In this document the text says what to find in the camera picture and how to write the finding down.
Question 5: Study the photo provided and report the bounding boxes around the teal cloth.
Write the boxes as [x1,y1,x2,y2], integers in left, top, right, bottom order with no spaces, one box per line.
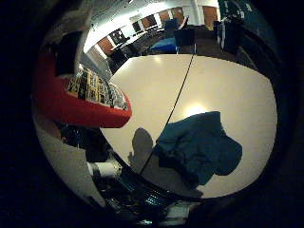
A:
[154,110,244,188]

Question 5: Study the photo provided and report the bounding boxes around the blue chair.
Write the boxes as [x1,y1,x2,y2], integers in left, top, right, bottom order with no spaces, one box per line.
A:
[150,17,189,54]

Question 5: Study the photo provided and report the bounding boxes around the shelf unit with orange panels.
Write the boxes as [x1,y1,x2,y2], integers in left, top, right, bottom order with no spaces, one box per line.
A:
[94,4,219,58]

